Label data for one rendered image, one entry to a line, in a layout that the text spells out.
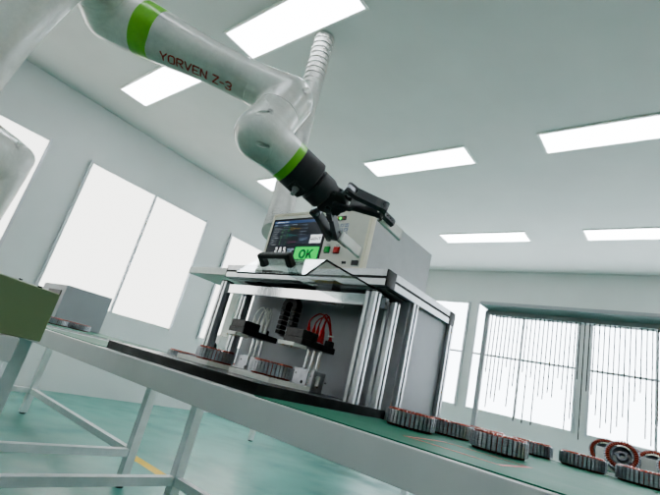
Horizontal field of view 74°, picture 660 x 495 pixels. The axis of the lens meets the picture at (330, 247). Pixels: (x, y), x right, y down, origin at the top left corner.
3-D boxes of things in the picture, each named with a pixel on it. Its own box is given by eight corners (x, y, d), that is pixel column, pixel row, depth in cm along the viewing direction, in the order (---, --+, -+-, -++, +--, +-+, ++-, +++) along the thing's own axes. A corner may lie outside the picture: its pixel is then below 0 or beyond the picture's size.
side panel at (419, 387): (392, 421, 114) (414, 302, 123) (382, 418, 116) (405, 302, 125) (437, 430, 134) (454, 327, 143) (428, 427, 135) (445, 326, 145)
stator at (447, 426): (472, 443, 102) (474, 426, 103) (424, 430, 105) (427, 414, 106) (467, 440, 113) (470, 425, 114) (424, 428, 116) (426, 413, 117)
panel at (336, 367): (388, 412, 114) (409, 302, 123) (232, 368, 157) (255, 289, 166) (390, 412, 115) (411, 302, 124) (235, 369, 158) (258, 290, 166)
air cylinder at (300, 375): (309, 391, 116) (314, 370, 118) (289, 385, 121) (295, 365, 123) (320, 394, 120) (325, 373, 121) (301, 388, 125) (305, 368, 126)
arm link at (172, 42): (147, 73, 97) (143, 26, 87) (177, 48, 103) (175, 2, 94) (295, 145, 97) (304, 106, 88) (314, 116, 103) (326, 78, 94)
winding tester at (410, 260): (360, 271, 122) (375, 205, 128) (258, 267, 150) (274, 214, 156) (422, 309, 150) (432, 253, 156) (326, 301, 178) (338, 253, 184)
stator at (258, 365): (269, 376, 103) (273, 360, 104) (239, 368, 110) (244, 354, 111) (300, 384, 111) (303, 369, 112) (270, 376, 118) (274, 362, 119)
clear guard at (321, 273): (304, 275, 94) (311, 249, 96) (235, 272, 110) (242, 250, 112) (382, 315, 117) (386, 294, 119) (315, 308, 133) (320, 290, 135)
